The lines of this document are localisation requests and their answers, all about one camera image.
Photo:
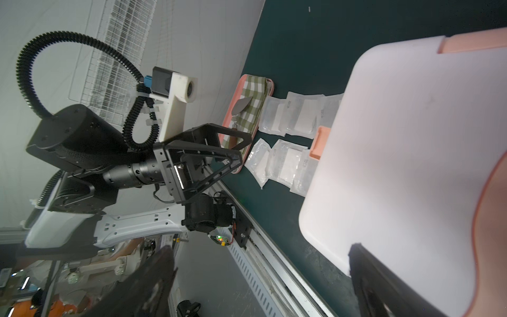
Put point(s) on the green checkered cloth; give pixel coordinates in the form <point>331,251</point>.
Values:
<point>249,107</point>

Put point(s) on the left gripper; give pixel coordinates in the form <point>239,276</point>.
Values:
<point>187,164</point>

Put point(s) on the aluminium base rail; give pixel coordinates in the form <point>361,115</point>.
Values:
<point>278,286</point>

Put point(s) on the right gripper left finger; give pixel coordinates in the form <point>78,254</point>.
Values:
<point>143,293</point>

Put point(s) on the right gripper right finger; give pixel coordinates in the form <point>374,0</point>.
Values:
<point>380,292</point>

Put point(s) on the green table mat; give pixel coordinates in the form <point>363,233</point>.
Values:
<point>310,47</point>

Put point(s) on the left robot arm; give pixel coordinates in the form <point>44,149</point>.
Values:
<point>95,160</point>

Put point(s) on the white box peach handle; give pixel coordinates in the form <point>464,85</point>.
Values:
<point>414,169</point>

